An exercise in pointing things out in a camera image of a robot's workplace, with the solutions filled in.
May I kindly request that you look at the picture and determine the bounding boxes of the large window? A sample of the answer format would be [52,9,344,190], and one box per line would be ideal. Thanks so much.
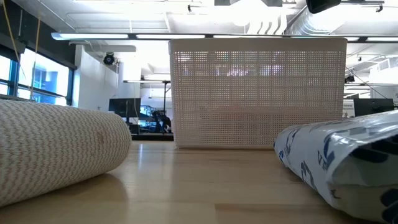
[0,46,77,106]

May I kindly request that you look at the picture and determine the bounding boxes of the silver ceiling air duct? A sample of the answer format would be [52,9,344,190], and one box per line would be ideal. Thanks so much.
[285,0,386,35]

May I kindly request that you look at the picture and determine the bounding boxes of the black aluminium table frame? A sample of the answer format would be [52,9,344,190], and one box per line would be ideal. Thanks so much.
[131,133,175,142]

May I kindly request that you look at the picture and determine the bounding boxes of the black ceiling spotlight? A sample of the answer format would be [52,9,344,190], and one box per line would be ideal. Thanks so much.
[103,52,116,66]

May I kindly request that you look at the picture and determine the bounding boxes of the white package blue print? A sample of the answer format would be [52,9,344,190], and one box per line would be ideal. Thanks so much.
[272,110,398,224]

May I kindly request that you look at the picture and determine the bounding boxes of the black workstation frame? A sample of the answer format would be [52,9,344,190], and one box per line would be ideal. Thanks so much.
[162,80,172,116]

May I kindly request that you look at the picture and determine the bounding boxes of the yellow hanging cable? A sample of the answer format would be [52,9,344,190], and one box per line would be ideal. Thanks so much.
[30,20,41,100]
[1,0,20,63]

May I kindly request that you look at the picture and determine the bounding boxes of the white elastic bandage roll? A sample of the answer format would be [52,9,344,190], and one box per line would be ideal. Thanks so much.
[0,98,132,208]

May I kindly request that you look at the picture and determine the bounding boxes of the white perforated plastic basket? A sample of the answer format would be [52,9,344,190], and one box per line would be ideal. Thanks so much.
[169,37,348,149]

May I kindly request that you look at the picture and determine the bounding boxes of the long ceiling light fixture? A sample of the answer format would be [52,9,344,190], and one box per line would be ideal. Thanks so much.
[51,32,398,44]

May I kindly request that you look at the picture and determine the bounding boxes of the black computer monitor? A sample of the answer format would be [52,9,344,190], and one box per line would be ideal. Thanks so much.
[353,98,396,117]
[108,98,142,118]

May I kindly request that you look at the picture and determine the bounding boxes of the white machine cabinet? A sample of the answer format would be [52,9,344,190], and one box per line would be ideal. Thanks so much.
[343,103,355,119]

